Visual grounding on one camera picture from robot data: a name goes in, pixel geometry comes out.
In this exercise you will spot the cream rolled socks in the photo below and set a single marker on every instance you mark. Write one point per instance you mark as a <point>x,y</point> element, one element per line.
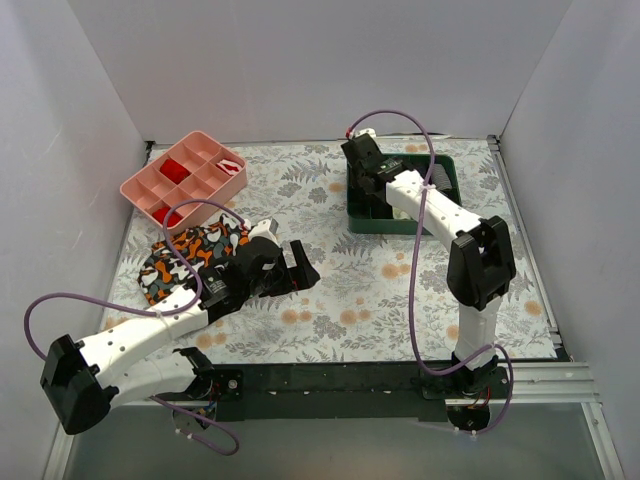
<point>398,214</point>

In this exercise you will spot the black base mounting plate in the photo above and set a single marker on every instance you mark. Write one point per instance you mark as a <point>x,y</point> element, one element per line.
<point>347,391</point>

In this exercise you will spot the orange camouflage patterned garment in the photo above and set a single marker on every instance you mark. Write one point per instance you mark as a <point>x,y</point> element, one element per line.
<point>162,273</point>

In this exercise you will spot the red rolled garment back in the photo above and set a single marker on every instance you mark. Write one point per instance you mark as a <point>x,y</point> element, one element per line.
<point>174,171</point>

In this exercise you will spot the red rolled garment front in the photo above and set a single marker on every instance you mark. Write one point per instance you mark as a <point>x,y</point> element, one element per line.
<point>163,216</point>

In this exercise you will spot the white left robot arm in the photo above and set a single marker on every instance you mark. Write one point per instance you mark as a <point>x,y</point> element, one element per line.
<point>130,345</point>

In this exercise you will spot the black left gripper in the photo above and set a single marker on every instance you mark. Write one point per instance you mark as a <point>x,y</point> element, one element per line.
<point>282,272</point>

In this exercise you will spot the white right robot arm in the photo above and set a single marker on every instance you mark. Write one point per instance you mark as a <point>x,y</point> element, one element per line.
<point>481,264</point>

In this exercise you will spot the aluminium frame rail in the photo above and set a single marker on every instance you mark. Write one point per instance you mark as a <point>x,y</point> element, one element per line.
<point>530,382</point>

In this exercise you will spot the floral fern table mat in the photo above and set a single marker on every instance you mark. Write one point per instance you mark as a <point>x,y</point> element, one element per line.
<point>358,311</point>

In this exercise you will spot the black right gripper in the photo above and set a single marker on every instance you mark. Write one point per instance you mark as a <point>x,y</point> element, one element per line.
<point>360,151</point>

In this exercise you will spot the white patterned rolled socks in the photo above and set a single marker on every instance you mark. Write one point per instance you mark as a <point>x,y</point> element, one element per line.
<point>440,179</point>

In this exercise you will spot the green compartment tray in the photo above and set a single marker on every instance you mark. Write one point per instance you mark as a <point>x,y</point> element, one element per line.
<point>366,215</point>

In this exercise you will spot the pink compartment tray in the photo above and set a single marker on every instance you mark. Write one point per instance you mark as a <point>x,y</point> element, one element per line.
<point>196,167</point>

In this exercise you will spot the red white rolled garment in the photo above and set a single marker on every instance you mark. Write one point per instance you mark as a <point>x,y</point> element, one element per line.
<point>229,167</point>

